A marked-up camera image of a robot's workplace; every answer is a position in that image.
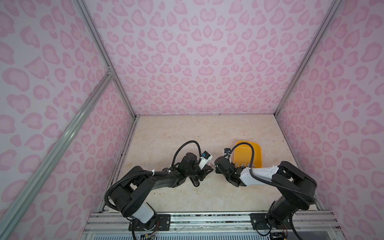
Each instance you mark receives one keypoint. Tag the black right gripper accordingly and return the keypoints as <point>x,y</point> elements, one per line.
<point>217,169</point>

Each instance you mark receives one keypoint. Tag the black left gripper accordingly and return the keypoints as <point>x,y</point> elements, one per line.
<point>204,172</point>

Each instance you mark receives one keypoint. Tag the black stapler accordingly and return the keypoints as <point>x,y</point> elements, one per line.
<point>195,180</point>

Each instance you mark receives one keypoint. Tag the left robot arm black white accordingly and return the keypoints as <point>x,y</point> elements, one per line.
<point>128,195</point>

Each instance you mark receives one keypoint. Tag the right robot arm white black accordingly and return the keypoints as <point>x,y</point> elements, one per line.
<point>297,188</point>

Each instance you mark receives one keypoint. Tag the yellow plastic tray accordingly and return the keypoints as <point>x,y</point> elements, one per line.
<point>243,153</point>

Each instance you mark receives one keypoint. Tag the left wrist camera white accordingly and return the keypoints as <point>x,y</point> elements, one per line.
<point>204,159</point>

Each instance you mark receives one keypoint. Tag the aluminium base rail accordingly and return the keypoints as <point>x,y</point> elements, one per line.
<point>306,225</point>

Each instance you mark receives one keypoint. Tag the aluminium frame rail left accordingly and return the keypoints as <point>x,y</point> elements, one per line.
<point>64,120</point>

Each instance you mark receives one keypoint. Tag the aluminium frame rail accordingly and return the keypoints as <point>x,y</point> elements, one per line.
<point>64,120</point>
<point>326,23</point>

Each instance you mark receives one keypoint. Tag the aluminium frame rail right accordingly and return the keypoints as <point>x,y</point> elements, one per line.
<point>326,23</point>

